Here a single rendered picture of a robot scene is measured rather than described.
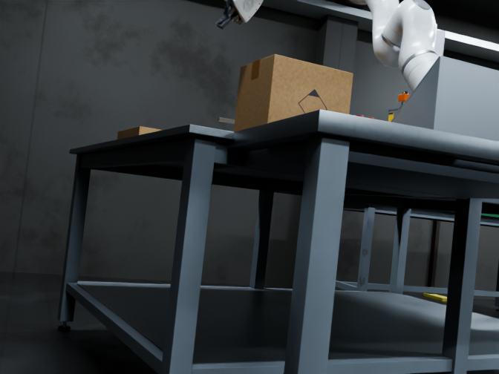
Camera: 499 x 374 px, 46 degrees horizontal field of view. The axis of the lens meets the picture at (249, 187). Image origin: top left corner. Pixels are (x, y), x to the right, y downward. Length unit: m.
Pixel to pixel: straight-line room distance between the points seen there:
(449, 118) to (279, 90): 0.52
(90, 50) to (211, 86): 0.99
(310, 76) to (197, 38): 3.12
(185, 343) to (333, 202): 0.62
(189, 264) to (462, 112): 0.83
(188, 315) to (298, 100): 0.76
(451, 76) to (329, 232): 0.71
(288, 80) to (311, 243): 0.86
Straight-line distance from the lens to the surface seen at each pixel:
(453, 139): 1.22
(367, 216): 3.92
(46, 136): 4.65
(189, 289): 1.50
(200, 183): 1.49
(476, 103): 1.71
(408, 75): 1.87
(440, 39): 2.67
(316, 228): 1.08
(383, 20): 2.12
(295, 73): 1.87
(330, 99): 1.93
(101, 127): 4.68
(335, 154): 1.10
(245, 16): 1.97
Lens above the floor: 0.64
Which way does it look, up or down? 2 degrees up
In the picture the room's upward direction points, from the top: 6 degrees clockwise
